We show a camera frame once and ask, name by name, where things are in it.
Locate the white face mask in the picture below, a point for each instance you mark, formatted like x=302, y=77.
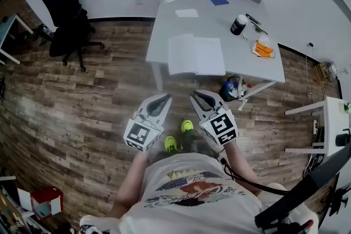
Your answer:
x=265, y=39

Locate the yellow covered book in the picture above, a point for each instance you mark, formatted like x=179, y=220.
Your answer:
x=197, y=54

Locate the small white desk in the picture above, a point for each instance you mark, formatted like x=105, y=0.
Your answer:
x=333, y=123

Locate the black wall charger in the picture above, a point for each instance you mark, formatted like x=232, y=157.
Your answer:
x=311, y=44

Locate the silver pen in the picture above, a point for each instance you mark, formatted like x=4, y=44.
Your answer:
x=259, y=28

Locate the cluttered storage shelf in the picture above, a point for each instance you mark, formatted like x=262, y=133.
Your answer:
x=13, y=213

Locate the person's left forearm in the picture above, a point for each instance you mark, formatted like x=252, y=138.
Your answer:
x=129, y=183

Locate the white power strip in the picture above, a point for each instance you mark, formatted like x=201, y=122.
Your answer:
x=315, y=126

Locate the white paper slip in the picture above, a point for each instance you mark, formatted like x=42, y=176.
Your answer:
x=186, y=13

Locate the white table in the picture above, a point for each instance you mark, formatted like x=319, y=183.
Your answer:
x=219, y=24

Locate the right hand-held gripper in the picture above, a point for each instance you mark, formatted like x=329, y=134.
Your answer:
x=222, y=128

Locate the crumpled white tissue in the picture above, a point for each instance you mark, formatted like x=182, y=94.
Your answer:
x=169, y=0

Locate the white desk blue top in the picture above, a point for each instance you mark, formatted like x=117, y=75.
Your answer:
x=5, y=30

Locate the white wall socket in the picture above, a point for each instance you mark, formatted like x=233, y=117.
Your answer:
x=139, y=2

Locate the person's right forearm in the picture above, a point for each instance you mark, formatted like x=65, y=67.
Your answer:
x=238, y=164

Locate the black office chair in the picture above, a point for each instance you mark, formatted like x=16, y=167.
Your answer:
x=65, y=8

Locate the black mug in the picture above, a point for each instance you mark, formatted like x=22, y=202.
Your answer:
x=342, y=138

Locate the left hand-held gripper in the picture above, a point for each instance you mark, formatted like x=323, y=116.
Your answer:
x=138, y=134

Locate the black trash bin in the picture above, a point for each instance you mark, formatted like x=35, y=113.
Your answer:
x=227, y=94

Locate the plastic bottle blue cap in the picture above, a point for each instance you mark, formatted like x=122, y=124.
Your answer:
x=228, y=87

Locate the small green plant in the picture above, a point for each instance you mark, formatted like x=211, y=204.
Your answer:
x=347, y=107

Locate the black jar white lid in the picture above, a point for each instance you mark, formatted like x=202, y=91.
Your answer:
x=238, y=26

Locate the dark patterned trousers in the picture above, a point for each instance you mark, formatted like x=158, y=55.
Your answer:
x=197, y=142

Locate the black pen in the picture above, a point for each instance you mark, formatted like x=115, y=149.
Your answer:
x=252, y=19

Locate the white plastic strip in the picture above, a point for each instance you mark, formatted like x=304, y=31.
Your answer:
x=243, y=104

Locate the red white open box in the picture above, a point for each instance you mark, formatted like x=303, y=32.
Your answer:
x=45, y=196

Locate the orange packet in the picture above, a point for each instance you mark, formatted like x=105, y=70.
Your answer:
x=263, y=50

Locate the neon yellow sports shoe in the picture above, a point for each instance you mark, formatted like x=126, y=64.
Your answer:
x=187, y=126
x=170, y=144

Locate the white printed t-shirt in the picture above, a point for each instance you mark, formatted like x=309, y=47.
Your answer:
x=197, y=213

